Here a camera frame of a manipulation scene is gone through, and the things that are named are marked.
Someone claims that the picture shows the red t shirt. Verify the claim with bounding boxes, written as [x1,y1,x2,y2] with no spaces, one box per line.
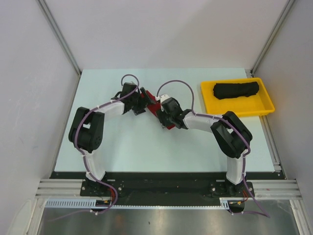
[145,91,175,130]

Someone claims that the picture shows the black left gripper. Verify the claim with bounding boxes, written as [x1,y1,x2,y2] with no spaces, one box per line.
[130,88,155,116]

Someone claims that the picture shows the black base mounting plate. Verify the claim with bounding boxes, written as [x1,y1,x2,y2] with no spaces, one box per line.
[50,171,285,197]

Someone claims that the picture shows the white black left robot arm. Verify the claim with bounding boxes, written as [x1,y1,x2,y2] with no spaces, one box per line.
[68,83,156,196]

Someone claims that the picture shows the rolled black t shirt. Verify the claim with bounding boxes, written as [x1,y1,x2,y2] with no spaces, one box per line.
[213,82,259,100]

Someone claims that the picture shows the aluminium frame rail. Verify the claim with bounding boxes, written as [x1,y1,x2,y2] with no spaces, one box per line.
[35,179,302,200]

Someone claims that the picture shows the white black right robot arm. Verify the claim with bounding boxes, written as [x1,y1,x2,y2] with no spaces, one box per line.
[156,94,252,196]

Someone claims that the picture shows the yellow plastic tray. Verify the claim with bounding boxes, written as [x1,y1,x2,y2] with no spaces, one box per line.
[200,78,275,117]

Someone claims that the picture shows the white slotted cable duct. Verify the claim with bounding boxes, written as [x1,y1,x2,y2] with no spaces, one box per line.
[45,197,245,211]

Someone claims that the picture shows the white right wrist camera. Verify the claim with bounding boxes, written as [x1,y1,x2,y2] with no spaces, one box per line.
[155,94,170,103]

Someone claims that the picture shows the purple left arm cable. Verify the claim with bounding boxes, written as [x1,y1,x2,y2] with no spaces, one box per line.
[74,74,140,216]

